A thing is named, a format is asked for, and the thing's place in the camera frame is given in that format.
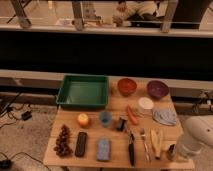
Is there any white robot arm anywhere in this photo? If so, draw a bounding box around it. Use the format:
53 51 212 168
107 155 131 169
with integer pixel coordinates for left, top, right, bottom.
168 115 213 162

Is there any yellow banana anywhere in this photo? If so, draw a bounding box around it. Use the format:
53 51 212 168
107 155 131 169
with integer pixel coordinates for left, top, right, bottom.
150 130 163 159

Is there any blue white cloth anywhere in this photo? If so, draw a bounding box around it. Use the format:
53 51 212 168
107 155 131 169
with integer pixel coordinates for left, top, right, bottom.
152 109 177 126

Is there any orange carrot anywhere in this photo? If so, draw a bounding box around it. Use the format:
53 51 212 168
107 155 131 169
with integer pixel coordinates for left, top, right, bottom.
126 106 139 125

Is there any white lidded container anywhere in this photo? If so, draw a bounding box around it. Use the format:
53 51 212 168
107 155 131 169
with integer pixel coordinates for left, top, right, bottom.
138 97 154 115

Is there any small dark cup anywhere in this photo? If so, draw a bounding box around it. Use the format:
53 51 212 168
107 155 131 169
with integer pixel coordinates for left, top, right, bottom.
116 118 127 131

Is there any purple bowl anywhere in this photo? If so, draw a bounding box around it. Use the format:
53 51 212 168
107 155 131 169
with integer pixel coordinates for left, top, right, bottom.
147 80 169 100

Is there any blue sponge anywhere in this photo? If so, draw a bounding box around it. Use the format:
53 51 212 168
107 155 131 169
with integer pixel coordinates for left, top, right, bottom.
96 138 110 162

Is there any blue cup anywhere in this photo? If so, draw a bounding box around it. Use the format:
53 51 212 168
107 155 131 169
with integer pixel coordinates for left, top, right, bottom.
99 111 112 127

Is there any orange bowl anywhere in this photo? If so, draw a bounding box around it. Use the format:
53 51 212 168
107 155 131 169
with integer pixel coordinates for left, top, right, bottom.
117 78 137 97

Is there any black remote control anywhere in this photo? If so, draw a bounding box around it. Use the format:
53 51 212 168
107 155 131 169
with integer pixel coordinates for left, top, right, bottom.
75 132 87 157

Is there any yellow red apple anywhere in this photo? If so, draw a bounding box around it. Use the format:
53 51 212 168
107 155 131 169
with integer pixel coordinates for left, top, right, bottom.
77 113 89 127

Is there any bunch of dark grapes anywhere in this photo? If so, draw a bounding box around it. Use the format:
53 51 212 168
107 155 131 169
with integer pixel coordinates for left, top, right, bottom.
53 125 73 158

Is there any green plastic tray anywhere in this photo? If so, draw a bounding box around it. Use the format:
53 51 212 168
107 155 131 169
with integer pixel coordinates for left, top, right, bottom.
56 75 109 109

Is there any black power adapter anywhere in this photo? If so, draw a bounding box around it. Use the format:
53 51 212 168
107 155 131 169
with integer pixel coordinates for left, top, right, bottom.
21 111 32 121

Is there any person in background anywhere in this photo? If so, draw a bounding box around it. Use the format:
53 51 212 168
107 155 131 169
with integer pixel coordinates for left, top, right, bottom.
113 0 158 27

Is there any black handled knife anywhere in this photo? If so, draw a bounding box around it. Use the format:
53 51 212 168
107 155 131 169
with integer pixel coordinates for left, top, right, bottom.
126 127 135 166

